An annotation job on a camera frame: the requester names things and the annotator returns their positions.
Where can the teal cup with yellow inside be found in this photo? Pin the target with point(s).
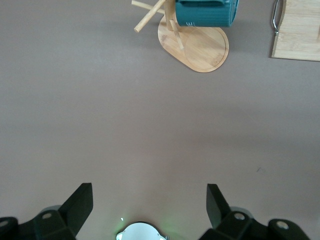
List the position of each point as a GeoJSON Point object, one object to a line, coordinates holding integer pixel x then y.
{"type": "Point", "coordinates": [200, 15]}

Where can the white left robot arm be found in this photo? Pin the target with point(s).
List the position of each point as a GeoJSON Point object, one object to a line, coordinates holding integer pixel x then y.
{"type": "Point", "coordinates": [140, 232]}

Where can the wooden mug tree stand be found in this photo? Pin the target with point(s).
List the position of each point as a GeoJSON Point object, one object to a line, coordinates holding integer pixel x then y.
{"type": "Point", "coordinates": [205, 50]}

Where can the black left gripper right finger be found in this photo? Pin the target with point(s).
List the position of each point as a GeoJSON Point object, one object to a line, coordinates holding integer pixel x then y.
{"type": "Point", "coordinates": [220, 212]}

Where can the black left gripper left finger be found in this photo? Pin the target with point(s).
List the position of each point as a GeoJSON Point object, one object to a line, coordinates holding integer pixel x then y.
{"type": "Point", "coordinates": [75, 210]}

